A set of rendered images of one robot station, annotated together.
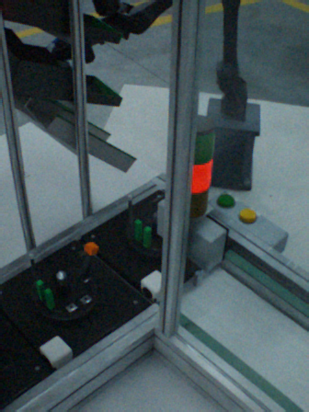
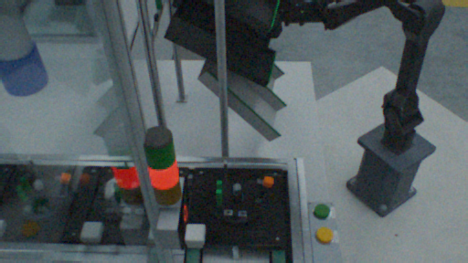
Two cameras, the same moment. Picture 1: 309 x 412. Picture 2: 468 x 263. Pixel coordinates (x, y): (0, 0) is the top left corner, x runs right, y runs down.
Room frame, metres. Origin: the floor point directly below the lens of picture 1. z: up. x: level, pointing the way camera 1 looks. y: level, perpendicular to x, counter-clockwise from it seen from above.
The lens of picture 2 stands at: (0.38, -0.51, 1.94)
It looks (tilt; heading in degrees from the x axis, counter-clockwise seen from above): 46 degrees down; 46
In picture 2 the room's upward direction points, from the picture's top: 1 degrees counter-clockwise
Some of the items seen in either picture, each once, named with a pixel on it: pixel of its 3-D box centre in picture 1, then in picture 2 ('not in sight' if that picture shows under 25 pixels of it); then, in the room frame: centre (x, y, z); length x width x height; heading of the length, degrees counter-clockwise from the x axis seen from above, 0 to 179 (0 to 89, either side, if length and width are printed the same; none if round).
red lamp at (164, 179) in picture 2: not in sight; (163, 169); (0.64, -0.06, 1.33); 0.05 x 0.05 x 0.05
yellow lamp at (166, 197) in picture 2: not in sight; (166, 186); (0.64, -0.06, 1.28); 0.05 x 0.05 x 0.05
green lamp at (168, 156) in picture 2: not in sight; (159, 149); (0.64, -0.06, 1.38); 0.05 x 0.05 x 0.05
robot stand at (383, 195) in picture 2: not in sight; (388, 167); (1.25, -0.22, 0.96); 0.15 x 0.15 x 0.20; 81
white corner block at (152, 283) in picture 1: (155, 287); (195, 236); (0.72, -0.01, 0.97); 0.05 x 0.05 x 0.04; 44
